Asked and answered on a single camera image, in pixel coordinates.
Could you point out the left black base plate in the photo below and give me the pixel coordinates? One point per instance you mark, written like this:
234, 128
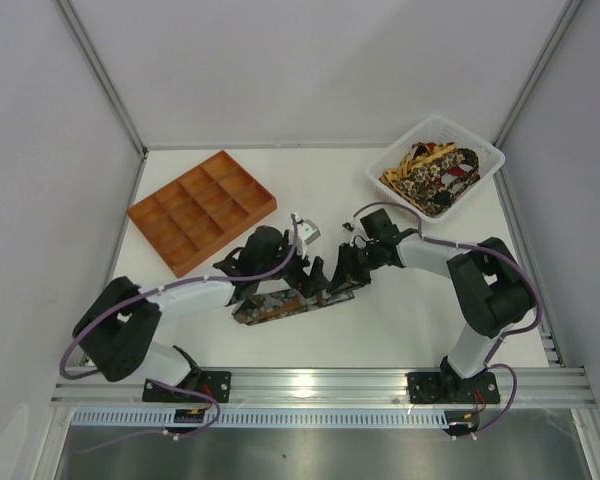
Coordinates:
214, 384

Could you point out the white plastic basket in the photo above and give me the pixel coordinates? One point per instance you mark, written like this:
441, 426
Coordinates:
440, 131

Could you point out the orange compartment tray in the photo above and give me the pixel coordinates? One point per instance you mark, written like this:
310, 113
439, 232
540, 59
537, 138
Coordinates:
200, 212

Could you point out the dark floral tie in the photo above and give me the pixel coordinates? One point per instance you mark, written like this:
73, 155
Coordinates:
438, 204

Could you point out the yellow patterned tie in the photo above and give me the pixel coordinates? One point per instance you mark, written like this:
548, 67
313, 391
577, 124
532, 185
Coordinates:
419, 155

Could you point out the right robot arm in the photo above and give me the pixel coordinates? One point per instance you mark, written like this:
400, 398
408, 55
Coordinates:
492, 291

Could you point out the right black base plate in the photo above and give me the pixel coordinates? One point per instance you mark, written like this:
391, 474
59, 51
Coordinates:
435, 387

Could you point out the aluminium frame post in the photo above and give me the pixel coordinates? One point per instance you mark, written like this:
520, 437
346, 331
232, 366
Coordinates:
559, 30
96, 66

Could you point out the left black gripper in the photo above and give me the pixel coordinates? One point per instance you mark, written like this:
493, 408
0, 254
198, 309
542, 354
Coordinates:
299, 267

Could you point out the white slotted cable duct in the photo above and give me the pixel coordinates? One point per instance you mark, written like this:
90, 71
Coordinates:
262, 418

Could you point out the aluminium mounting rail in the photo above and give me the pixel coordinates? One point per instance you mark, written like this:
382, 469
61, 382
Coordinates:
341, 388

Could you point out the red tie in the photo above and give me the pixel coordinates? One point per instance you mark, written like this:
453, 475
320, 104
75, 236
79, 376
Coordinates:
445, 175

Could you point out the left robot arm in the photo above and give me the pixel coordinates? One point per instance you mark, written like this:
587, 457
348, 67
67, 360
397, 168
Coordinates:
117, 331

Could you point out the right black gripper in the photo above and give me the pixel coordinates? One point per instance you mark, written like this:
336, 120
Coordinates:
356, 257

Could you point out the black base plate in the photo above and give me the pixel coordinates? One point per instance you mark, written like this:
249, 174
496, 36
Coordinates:
214, 384
435, 387

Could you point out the brown grey floral tie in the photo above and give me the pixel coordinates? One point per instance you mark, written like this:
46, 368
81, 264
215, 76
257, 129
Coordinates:
263, 308

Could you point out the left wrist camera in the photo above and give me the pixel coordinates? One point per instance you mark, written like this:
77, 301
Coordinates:
304, 232

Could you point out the left aluminium frame post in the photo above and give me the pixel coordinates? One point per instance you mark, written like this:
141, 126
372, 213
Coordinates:
96, 66

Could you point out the right aluminium frame post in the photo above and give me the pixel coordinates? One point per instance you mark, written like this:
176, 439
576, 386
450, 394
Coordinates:
559, 30

